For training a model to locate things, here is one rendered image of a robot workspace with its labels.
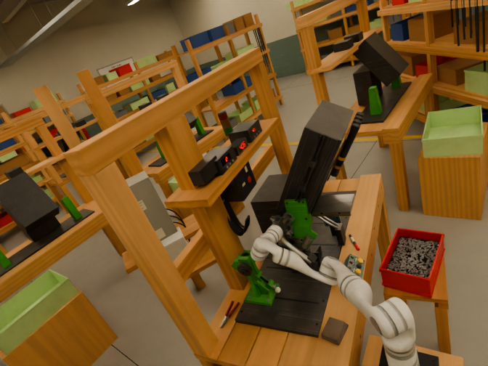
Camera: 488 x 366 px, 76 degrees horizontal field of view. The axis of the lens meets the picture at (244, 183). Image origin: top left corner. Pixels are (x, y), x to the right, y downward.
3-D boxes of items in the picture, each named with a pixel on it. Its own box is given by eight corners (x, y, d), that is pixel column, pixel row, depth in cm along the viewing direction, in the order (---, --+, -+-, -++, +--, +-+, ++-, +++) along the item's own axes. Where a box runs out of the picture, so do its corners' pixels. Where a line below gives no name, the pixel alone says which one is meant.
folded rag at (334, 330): (331, 319, 136) (330, 314, 135) (348, 325, 130) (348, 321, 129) (321, 338, 130) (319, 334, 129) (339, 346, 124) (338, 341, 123)
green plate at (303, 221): (317, 231, 166) (310, 194, 161) (312, 237, 160) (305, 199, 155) (296, 230, 172) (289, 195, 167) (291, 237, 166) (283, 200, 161)
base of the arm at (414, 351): (419, 359, 107) (413, 327, 99) (420, 387, 100) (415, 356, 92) (389, 354, 111) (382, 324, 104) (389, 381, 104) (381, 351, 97)
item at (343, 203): (355, 198, 171) (354, 193, 170) (351, 216, 159) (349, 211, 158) (289, 201, 191) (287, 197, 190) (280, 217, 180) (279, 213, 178)
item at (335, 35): (408, 54, 822) (398, -44, 727) (301, 77, 1034) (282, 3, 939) (413, 49, 856) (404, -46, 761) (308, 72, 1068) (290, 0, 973)
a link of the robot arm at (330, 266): (339, 258, 139) (369, 279, 114) (332, 277, 140) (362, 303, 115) (321, 252, 138) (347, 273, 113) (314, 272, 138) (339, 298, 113)
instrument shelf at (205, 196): (280, 123, 198) (278, 116, 196) (210, 207, 131) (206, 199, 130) (246, 128, 211) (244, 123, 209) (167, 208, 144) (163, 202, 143)
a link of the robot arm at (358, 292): (346, 304, 115) (368, 293, 116) (390, 348, 88) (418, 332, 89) (336, 283, 114) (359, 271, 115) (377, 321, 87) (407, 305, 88)
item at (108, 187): (300, 182, 252) (263, 60, 211) (208, 357, 142) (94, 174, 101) (290, 183, 257) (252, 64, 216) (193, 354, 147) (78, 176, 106)
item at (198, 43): (285, 103, 819) (258, 9, 722) (229, 147, 667) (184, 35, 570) (268, 106, 855) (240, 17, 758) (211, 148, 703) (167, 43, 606)
